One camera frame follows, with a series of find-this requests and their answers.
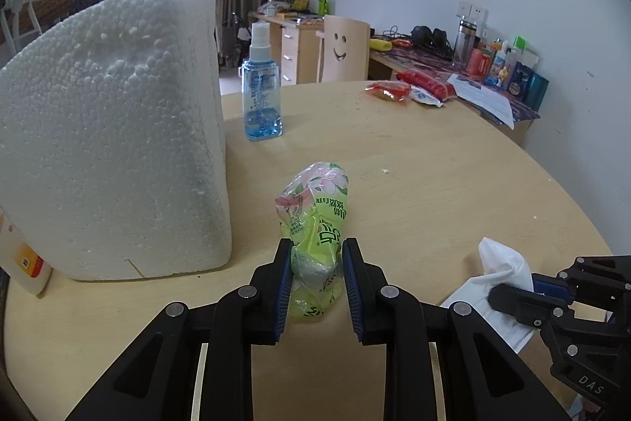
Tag wooden drawer cabinet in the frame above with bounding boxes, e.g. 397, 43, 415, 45
248, 9, 326, 85

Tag wooden chair with smiley face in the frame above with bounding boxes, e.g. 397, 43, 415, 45
315, 14, 372, 82

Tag blue spray bottle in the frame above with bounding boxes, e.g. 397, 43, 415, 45
239, 22, 284, 142

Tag white blue packet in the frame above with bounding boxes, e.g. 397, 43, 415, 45
409, 86, 443, 107

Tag white wall socket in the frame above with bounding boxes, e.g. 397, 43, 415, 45
456, 2, 489, 21

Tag black headphones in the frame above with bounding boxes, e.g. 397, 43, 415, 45
410, 25, 452, 54

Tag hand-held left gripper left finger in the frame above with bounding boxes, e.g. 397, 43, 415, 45
66, 238, 295, 421

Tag white foam box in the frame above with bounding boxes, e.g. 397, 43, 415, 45
0, 0, 233, 282

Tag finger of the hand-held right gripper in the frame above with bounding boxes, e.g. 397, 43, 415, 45
487, 274, 576, 329
556, 254, 631, 304

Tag green tissue packet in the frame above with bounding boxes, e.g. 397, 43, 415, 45
274, 161, 350, 319

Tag white cloth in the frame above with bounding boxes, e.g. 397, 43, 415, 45
440, 237, 538, 354

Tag white bottle orange label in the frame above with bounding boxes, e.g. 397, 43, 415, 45
0, 214, 54, 296

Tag clear water bottle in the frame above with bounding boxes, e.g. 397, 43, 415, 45
452, 17, 478, 65

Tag teal canister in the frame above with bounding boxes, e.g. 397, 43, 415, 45
525, 72, 549, 107

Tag orange red snack packet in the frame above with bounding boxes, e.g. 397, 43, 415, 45
364, 80, 411, 103

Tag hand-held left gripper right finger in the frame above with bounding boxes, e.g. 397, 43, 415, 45
342, 238, 568, 421

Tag white paper sheet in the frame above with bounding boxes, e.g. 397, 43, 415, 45
446, 73, 515, 130

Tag long red snack packet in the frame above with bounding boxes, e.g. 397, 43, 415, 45
397, 69, 458, 100

